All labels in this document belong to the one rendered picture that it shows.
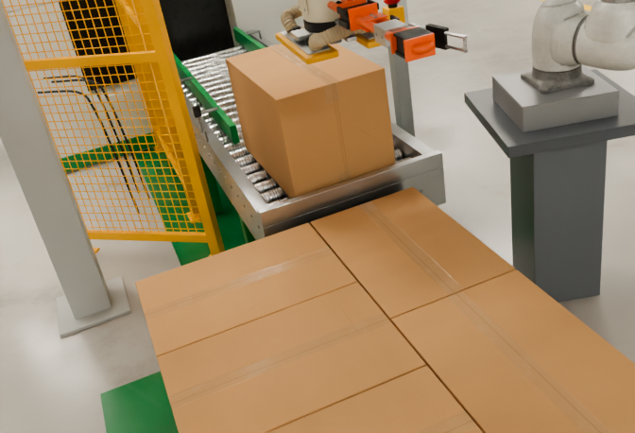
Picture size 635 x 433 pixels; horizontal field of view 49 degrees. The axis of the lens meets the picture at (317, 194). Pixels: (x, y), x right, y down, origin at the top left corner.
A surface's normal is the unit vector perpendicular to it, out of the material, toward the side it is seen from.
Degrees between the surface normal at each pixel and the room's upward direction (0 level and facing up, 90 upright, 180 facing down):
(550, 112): 90
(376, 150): 90
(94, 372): 0
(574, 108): 90
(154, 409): 0
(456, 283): 0
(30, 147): 90
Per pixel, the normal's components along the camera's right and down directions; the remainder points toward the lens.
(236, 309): -0.15, -0.87
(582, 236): 0.09, 0.47
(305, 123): 0.39, 0.39
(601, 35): -0.77, 0.31
